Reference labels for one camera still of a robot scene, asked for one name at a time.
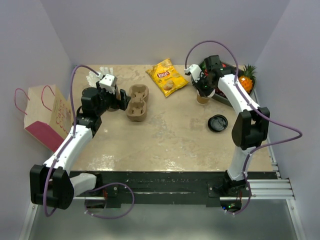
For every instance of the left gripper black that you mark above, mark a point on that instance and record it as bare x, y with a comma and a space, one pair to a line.
124, 99

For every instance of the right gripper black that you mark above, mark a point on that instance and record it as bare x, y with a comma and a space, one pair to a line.
203, 93

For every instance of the brown paper coffee cup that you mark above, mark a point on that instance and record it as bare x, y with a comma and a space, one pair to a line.
204, 99

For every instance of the black coffee cup lid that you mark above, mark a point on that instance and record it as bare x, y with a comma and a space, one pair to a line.
217, 123

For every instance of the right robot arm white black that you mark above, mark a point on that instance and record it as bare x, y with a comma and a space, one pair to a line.
251, 125

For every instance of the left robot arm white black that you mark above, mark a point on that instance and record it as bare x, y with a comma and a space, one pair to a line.
50, 183

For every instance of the dark green fruit tray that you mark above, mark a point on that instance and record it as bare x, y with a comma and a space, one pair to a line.
219, 95

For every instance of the cardboard cup carrier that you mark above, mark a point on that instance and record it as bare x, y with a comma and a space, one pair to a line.
137, 107

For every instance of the grey straw holder cup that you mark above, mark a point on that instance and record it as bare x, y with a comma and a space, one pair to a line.
111, 109

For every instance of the yellow Lays chips bag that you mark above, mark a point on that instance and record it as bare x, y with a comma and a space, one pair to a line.
166, 77

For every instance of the orange toy pineapple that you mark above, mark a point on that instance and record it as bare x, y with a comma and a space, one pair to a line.
248, 77

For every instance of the paper bag pink white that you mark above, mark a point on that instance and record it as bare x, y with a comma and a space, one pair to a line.
48, 116

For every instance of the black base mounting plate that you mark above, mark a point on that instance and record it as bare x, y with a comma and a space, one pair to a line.
165, 188

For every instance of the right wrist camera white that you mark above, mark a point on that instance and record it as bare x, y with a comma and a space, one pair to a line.
195, 72

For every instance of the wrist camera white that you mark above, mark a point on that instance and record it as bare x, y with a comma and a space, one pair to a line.
195, 72
108, 83

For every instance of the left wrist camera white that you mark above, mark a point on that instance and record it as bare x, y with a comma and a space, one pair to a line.
108, 83

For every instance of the aluminium rail frame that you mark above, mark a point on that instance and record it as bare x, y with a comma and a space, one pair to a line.
270, 214

